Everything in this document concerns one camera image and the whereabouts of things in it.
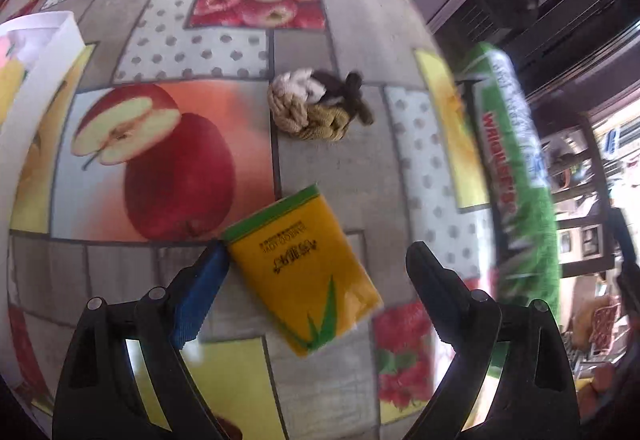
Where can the green printed pillow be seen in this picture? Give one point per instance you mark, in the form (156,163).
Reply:
(525,200)

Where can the white scrunchie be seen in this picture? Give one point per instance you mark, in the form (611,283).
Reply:
(300,82)

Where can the dark wooden shelf rack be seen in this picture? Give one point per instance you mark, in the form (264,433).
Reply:
(595,159)

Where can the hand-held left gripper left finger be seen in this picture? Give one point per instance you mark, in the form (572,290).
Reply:
(198,296)

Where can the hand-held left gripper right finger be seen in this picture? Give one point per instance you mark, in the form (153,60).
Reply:
(434,291)

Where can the fruit print tablecloth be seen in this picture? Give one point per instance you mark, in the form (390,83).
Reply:
(350,169)

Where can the yellow tissue packet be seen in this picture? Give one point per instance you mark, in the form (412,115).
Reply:
(300,270)

